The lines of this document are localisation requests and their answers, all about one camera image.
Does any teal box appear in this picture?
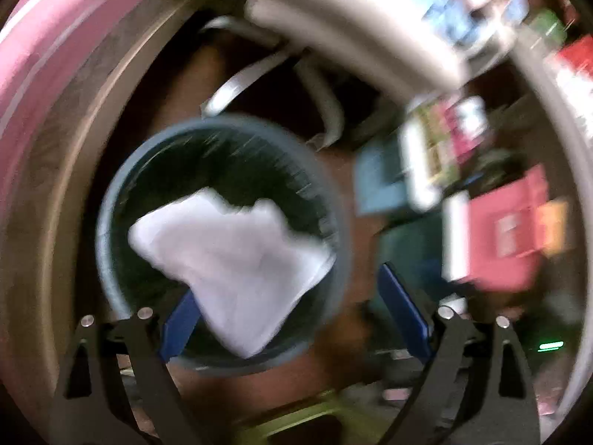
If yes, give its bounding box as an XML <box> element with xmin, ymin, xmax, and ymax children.
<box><xmin>354</xmin><ymin>141</ymin><xmax>414</xmax><ymax>217</ymax></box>

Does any white tissue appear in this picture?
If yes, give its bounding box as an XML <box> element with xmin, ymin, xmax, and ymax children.
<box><xmin>127</xmin><ymin>187</ymin><xmax>337</xmax><ymax>359</ymax></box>

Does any beige bed base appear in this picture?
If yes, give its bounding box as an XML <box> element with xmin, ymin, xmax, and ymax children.
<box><xmin>0</xmin><ymin>0</ymin><xmax>218</xmax><ymax>427</ymax></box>

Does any red box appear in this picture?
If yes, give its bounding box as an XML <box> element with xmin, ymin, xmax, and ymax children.
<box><xmin>442</xmin><ymin>164</ymin><xmax>550</xmax><ymax>294</ymax></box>

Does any pink striped bed sheet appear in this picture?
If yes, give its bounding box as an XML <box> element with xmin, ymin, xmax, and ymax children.
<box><xmin>0</xmin><ymin>0</ymin><xmax>201</xmax><ymax>225</ymax></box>

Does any blue round trash bin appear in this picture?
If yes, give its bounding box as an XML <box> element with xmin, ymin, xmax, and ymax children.
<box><xmin>95</xmin><ymin>116</ymin><xmax>353</xmax><ymax>377</ymax></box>

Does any white and green package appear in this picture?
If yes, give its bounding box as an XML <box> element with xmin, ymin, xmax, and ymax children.
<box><xmin>401</xmin><ymin>96</ymin><xmax>488</xmax><ymax>210</ymax></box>

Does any yellow-green object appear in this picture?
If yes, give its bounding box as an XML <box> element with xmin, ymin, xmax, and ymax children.
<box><xmin>235</xmin><ymin>389</ymin><xmax>386</xmax><ymax>445</ymax></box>

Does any orange packet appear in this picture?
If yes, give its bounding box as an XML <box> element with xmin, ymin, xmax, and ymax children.
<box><xmin>536</xmin><ymin>199</ymin><xmax>569</xmax><ymax>257</ymax></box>

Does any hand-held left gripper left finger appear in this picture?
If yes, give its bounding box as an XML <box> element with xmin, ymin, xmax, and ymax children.
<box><xmin>49</xmin><ymin>289</ymin><xmax>205</xmax><ymax>445</ymax></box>

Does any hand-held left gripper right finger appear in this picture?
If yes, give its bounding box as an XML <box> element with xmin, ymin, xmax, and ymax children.
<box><xmin>376</xmin><ymin>262</ymin><xmax>543</xmax><ymax>445</ymax></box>

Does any white tubular rack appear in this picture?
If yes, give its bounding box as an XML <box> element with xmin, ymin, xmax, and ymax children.
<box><xmin>199</xmin><ymin>0</ymin><xmax>470</xmax><ymax>149</ymax></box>

